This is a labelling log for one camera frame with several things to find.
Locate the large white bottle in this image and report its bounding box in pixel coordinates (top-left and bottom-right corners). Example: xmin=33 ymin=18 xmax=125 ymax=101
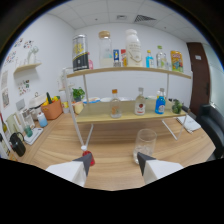
xmin=125 ymin=28 xmax=144 ymax=68

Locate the glass jar cork lid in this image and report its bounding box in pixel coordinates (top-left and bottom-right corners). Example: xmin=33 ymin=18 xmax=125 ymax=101
xmin=98 ymin=30 xmax=114 ymax=69

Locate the ceiling air vent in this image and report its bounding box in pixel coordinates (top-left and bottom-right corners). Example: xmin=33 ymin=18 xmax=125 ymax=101
xmin=133 ymin=14 xmax=157 ymax=24

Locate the clear bottle red label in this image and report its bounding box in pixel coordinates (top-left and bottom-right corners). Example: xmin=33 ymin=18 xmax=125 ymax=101
xmin=134 ymin=87 xmax=147 ymax=116

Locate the blue liquid bottle silver cap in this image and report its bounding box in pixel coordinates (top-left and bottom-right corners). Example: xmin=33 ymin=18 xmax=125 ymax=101
xmin=154 ymin=87 xmax=167 ymax=115

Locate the white tray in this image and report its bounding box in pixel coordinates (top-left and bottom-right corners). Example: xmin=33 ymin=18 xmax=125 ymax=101
xmin=23 ymin=127 xmax=44 ymax=146

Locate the clear glass with ice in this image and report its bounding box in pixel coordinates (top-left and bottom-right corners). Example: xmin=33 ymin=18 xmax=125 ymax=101
xmin=133 ymin=128 xmax=158 ymax=165

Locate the brown door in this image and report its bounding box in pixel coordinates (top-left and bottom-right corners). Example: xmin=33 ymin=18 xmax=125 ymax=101
xmin=186 ymin=41 xmax=212 ymax=116

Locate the black kettle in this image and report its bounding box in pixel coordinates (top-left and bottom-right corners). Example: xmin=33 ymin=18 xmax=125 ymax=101
xmin=9 ymin=131 xmax=27 ymax=158

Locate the white folded towel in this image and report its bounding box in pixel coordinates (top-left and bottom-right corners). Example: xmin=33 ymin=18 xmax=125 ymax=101
xmin=175 ymin=114 xmax=202 ymax=134

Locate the large black yellow can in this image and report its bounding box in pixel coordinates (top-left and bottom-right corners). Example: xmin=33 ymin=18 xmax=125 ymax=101
xmin=72 ymin=33 xmax=90 ymax=73

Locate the black chair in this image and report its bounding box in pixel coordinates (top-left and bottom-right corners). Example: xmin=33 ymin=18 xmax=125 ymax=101
xmin=195 ymin=103 xmax=224 ymax=159

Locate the small pink bottle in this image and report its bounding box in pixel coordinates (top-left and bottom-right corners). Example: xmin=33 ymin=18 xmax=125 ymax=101
xmin=87 ymin=53 xmax=94 ymax=70

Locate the white frame wooden shelf rack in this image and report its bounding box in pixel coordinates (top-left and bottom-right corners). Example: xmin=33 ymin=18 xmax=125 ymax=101
xmin=60 ymin=65 xmax=193 ymax=151

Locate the red wall poster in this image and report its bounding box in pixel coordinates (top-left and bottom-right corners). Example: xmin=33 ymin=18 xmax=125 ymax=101
xmin=120 ymin=49 xmax=128 ymax=68

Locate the orange cap clear bottle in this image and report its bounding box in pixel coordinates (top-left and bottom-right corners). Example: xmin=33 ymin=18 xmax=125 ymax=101
xmin=109 ymin=88 xmax=123 ymax=119

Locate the wooden wall shelf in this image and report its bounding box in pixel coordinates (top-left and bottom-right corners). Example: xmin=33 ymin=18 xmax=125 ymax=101
xmin=13 ymin=62 xmax=43 ymax=75

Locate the small light blue bottle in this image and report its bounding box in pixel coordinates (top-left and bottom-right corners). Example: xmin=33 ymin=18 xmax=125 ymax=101
xmin=145 ymin=49 xmax=155 ymax=69

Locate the small red liquid bottle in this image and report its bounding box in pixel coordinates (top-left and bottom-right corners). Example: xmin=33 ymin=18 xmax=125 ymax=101
xmin=80 ymin=145 xmax=96 ymax=167

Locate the orange basket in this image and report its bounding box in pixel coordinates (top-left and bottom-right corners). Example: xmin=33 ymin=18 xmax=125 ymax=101
xmin=40 ymin=98 xmax=64 ymax=121

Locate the green cup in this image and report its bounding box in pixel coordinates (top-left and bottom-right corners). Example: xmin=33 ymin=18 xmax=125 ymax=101
xmin=23 ymin=124 xmax=34 ymax=138

